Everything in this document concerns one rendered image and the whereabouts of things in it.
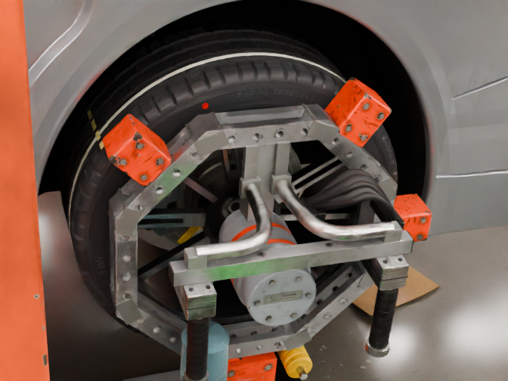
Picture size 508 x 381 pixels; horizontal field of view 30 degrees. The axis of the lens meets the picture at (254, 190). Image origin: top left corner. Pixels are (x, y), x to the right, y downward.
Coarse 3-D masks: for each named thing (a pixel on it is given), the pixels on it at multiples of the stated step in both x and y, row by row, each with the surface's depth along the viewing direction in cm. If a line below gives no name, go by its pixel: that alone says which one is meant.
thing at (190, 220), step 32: (224, 160) 178; (320, 160) 186; (224, 192) 182; (160, 224) 181; (192, 224) 184; (288, 224) 214; (352, 224) 194; (160, 256) 188; (160, 288) 195; (224, 288) 205; (224, 320) 197
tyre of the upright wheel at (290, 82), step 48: (144, 48) 181; (192, 48) 177; (240, 48) 175; (288, 48) 180; (96, 96) 181; (144, 96) 170; (192, 96) 166; (240, 96) 168; (288, 96) 171; (96, 144) 172; (384, 144) 184; (96, 192) 170; (96, 240) 176; (96, 288) 182; (144, 336) 194
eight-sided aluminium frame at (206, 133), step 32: (192, 128) 164; (224, 128) 162; (256, 128) 163; (288, 128) 165; (320, 128) 167; (192, 160) 163; (352, 160) 173; (128, 192) 168; (160, 192) 165; (384, 192) 179; (128, 224) 166; (128, 256) 171; (128, 288) 174; (320, 288) 196; (352, 288) 191; (128, 320) 178; (160, 320) 181; (320, 320) 194; (256, 352) 193
